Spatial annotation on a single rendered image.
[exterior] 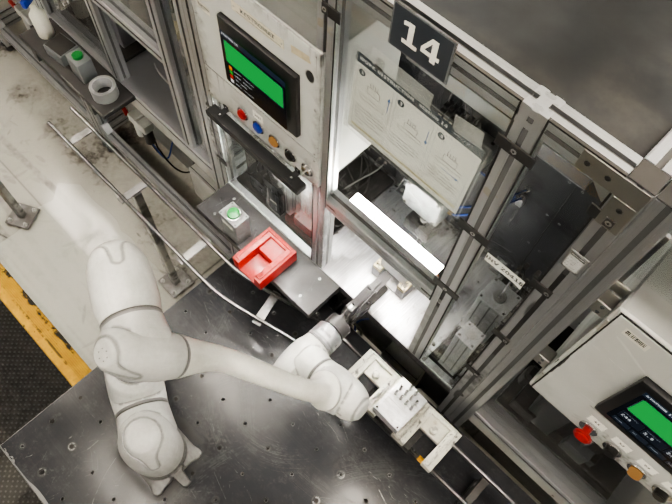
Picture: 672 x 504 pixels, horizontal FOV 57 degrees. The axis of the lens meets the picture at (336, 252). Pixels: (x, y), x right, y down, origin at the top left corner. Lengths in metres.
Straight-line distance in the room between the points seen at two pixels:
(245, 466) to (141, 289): 0.86
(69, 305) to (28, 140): 1.00
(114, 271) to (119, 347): 0.18
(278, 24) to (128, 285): 0.61
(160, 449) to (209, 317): 0.54
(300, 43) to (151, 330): 0.64
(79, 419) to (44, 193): 1.55
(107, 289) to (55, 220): 2.00
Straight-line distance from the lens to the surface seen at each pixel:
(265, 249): 1.98
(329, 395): 1.62
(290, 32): 1.27
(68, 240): 3.27
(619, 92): 1.04
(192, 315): 2.21
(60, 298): 3.15
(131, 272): 1.38
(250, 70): 1.44
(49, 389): 2.99
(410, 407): 1.83
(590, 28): 1.12
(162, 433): 1.84
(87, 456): 2.16
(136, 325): 1.33
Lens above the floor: 2.71
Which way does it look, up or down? 63 degrees down
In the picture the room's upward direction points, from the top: 5 degrees clockwise
